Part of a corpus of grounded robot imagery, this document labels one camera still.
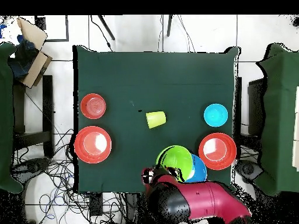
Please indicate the small cyan plastic bowl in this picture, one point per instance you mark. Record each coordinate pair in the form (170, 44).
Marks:
(215, 115)

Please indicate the dark blue cloth bag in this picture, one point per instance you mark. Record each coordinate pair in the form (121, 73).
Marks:
(23, 58)

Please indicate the black floor frame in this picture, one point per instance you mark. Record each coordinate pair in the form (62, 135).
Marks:
(67, 30)

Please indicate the yellow plastic cup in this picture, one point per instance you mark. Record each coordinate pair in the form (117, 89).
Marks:
(156, 119)

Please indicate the large blue plastic bowl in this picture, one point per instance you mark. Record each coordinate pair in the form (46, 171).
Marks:
(199, 170)

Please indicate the small orange-red plastic bowl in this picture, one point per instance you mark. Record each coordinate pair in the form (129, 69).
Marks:
(93, 106)

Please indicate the green cloth covered side table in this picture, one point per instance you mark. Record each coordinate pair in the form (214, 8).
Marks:
(5, 116)
(280, 116)

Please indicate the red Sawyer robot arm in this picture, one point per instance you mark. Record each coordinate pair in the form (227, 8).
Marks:
(205, 200)

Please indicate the dark green tablecloth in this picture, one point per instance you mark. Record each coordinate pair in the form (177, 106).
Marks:
(140, 74)

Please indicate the cardboard box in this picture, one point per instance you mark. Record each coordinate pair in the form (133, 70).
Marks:
(35, 67)

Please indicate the black stool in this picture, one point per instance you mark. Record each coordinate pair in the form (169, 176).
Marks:
(48, 105)

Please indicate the black pedestal foot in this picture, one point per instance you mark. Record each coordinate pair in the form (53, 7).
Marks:
(247, 169)
(30, 165)

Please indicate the green plastic bowl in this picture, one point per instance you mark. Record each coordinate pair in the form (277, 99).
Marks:
(177, 158)

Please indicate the large red plastic bowl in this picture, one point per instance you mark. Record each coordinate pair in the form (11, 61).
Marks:
(217, 151)
(92, 144)

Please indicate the white box stack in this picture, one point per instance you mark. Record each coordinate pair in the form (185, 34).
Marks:
(296, 130)

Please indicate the black tripod leg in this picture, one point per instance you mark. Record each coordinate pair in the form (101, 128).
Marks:
(106, 27)
(169, 25)

